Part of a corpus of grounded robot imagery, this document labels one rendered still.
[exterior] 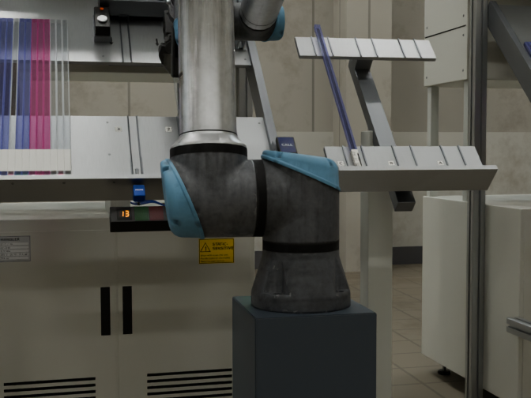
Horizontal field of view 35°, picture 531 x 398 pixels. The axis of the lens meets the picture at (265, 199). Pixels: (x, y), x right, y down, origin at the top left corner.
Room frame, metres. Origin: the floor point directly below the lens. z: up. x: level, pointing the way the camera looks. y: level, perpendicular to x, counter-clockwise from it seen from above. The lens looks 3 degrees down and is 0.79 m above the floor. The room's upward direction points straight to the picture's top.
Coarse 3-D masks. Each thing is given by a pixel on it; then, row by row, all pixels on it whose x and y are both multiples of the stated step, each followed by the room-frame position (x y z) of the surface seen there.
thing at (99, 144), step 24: (72, 120) 1.83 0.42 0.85; (96, 120) 1.84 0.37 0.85; (120, 120) 1.85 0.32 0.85; (144, 120) 1.86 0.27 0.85; (168, 120) 1.88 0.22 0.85; (240, 120) 1.92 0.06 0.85; (72, 144) 1.78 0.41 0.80; (96, 144) 1.79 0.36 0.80; (120, 144) 1.80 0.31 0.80; (144, 144) 1.81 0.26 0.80; (168, 144) 1.83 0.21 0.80; (264, 144) 1.88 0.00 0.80; (72, 168) 1.73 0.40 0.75; (96, 168) 1.74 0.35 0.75; (120, 168) 1.75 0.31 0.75; (144, 168) 1.77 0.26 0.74
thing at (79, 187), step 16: (0, 176) 1.66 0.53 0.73; (16, 176) 1.66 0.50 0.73; (32, 176) 1.67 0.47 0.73; (48, 176) 1.68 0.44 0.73; (64, 176) 1.69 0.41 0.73; (80, 176) 1.69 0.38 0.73; (96, 176) 1.70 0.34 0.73; (112, 176) 1.71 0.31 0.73; (128, 176) 1.71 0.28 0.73; (144, 176) 1.72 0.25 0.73; (160, 176) 1.73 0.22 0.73; (0, 192) 1.68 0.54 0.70; (16, 192) 1.69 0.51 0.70; (32, 192) 1.70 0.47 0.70; (48, 192) 1.70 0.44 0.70; (64, 192) 1.71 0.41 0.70; (80, 192) 1.72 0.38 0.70; (96, 192) 1.73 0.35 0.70; (112, 192) 1.74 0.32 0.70; (128, 192) 1.74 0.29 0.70; (160, 192) 1.76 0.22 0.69
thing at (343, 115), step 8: (320, 32) 2.02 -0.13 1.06; (320, 40) 1.99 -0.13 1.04; (320, 48) 1.98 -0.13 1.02; (328, 56) 1.96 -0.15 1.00; (328, 64) 1.93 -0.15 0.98; (328, 72) 1.92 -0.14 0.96; (336, 80) 1.90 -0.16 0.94; (336, 88) 1.88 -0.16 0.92; (336, 96) 1.86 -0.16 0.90; (336, 104) 1.85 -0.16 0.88; (344, 112) 1.82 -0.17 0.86; (344, 120) 1.80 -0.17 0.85; (344, 128) 1.79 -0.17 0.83; (352, 136) 1.77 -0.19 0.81; (352, 144) 1.75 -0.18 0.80
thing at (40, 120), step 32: (0, 32) 1.96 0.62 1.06; (32, 32) 1.98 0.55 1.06; (64, 32) 2.00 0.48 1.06; (0, 64) 1.89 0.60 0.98; (32, 64) 1.91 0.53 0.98; (64, 64) 1.93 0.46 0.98; (0, 96) 1.82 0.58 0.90; (32, 96) 1.84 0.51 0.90; (64, 96) 1.86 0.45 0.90; (0, 128) 1.76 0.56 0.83; (32, 128) 1.78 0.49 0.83; (64, 128) 1.79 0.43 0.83; (0, 160) 1.70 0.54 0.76; (32, 160) 1.71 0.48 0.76; (64, 160) 1.73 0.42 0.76
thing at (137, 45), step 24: (0, 0) 2.06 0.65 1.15; (24, 0) 2.07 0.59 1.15; (48, 0) 2.09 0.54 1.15; (72, 0) 2.11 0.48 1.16; (96, 0) 2.12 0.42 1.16; (72, 24) 2.04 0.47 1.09; (120, 24) 2.07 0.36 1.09; (144, 24) 2.09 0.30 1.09; (72, 48) 1.98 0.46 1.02; (96, 48) 2.00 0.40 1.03; (120, 48) 2.01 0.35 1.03; (144, 48) 2.03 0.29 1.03
